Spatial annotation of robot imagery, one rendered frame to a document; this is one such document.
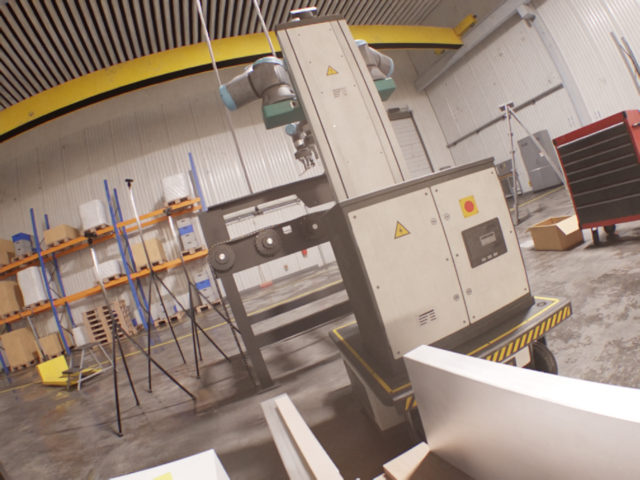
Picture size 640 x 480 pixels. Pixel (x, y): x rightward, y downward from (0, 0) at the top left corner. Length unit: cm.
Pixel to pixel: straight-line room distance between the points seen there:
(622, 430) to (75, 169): 1286
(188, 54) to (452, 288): 881
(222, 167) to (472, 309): 1099
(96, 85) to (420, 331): 905
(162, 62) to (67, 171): 562
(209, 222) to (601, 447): 203
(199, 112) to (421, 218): 1178
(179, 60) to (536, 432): 921
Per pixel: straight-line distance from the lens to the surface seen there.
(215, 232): 208
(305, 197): 221
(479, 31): 1298
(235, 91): 170
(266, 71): 167
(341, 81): 156
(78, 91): 950
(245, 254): 208
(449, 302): 103
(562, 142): 302
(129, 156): 1224
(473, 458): 61
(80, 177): 1261
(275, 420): 50
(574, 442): 42
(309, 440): 40
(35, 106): 992
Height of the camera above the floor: 75
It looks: level
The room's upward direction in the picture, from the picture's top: 19 degrees counter-clockwise
